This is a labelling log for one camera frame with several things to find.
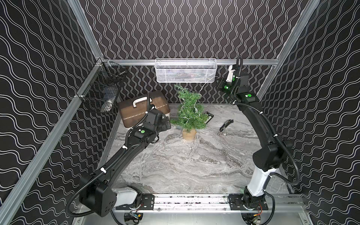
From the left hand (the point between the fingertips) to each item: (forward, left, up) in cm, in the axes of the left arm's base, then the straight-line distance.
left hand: (161, 118), depth 79 cm
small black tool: (+17, -45, -23) cm, 53 cm away
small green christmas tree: (+7, -17, -19) cm, 27 cm away
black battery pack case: (+22, -34, -23) cm, 46 cm away
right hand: (+20, -30, +14) cm, 39 cm away
